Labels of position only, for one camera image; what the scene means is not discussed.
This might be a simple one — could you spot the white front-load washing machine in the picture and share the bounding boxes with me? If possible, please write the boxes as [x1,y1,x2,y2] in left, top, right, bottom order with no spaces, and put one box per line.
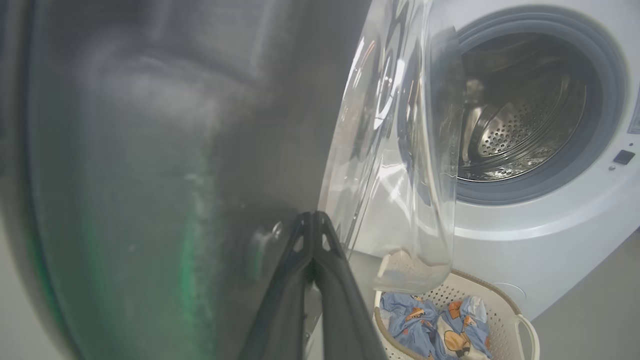
[350,0,640,321]

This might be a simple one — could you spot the washing machine door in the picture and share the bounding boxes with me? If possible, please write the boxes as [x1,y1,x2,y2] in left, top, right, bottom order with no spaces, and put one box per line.
[0,0,466,360]

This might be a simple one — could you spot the round white filter cover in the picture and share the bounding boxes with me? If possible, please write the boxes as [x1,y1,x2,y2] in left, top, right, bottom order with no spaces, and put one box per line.
[492,282,527,301]

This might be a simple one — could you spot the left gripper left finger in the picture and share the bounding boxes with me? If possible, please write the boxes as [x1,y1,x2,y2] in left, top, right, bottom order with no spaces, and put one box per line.
[240,212,316,360]

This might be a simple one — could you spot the cream perforated laundry basket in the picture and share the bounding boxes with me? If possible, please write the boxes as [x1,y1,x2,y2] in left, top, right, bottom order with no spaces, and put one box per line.
[372,250,541,360]

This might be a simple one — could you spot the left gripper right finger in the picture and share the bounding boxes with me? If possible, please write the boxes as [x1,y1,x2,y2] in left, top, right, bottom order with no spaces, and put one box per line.
[312,211,388,360]

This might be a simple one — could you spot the blue cartoon print garment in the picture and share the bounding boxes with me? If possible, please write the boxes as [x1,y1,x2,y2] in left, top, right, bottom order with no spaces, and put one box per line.
[380,292,442,360]
[435,296,493,360]

